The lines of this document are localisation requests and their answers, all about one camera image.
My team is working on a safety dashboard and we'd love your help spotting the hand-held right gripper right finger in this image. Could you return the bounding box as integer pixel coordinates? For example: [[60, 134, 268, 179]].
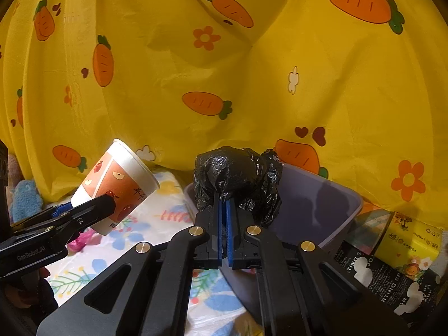
[[226, 192, 410, 336]]

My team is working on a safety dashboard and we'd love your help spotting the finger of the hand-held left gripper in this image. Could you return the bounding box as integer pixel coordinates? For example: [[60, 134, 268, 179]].
[[10, 194, 117, 244], [45, 203, 75, 218]]

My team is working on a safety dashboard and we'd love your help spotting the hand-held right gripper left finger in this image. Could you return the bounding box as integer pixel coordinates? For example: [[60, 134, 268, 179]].
[[37, 189, 225, 336]]

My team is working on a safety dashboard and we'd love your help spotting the orange fruit print paper cup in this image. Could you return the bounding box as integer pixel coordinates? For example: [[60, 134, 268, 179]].
[[71, 139, 160, 236]]

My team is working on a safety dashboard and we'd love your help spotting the black plastic bag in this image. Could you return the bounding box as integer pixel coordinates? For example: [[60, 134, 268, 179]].
[[193, 147, 283, 228]]

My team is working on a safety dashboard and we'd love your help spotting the grey plastic bin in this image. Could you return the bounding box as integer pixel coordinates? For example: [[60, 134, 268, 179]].
[[184, 163, 363, 326]]

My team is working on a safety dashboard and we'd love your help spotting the pink plastic bag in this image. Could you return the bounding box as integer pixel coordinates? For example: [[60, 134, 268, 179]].
[[66, 233, 103, 253]]

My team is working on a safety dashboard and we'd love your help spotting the blue plush toy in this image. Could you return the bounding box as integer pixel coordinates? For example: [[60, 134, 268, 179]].
[[12, 180, 43, 223]]

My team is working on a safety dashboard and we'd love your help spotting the floral plastic tablecloth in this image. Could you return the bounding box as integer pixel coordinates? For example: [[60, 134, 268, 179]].
[[45, 170, 263, 336]]

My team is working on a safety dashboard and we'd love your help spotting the iridescent box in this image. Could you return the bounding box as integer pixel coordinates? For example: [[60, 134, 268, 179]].
[[350, 208, 396, 253]]

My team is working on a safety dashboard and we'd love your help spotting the black printed box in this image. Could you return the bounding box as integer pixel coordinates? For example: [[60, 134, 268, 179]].
[[332, 241, 445, 326]]

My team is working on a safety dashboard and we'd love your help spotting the yellow carrot print curtain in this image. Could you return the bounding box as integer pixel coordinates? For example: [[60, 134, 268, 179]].
[[0, 0, 448, 218]]

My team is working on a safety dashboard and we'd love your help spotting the yellow tissue pack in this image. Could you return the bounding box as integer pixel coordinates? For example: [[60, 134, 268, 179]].
[[376, 212, 443, 281]]

